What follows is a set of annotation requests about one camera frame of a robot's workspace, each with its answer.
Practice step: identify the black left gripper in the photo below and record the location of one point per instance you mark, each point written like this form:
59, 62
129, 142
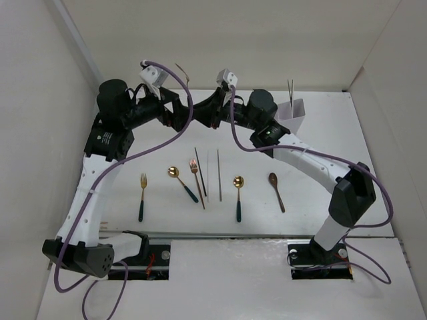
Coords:
181, 114

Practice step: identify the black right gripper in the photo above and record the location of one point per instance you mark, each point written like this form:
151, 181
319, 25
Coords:
212, 106

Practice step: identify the gold fork green handle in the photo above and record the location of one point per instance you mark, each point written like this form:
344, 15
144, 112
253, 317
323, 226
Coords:
143, 184
187, 79

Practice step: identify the gold spoon dark handle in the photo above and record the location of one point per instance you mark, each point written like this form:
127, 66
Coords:
238, 183

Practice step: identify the silver metal chopstick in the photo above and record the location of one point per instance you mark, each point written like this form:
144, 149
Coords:
289, 91

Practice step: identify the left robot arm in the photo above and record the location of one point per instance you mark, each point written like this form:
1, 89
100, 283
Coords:
77, 246

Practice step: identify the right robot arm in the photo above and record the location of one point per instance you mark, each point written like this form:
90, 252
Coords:
350, 186

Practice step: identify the dark slim chopstick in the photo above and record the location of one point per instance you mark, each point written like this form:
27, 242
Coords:
200, 172

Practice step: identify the thin silver chopstick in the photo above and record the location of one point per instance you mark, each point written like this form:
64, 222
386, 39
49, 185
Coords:
207, 162

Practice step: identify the rose gold fork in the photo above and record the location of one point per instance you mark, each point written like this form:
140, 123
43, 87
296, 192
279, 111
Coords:
194, 170

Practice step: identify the grey metal chopstick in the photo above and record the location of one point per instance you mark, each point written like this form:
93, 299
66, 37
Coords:
219, 174

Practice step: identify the white divided utensil container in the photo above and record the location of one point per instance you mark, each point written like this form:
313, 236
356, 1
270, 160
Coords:
291, 115

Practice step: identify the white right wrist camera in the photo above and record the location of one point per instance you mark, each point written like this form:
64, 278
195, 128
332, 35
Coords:
226, 79

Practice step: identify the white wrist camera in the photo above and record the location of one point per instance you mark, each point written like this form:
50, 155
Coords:
153, 78
226, 79

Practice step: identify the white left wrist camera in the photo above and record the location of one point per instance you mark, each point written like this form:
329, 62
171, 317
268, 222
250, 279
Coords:
153, 78

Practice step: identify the gold spoon green handle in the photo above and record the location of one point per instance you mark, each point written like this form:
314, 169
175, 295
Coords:
174, 173

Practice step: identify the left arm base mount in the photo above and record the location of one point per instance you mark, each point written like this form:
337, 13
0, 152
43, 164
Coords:
153, 267

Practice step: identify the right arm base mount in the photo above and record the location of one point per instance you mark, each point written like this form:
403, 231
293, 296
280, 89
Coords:
307, 262

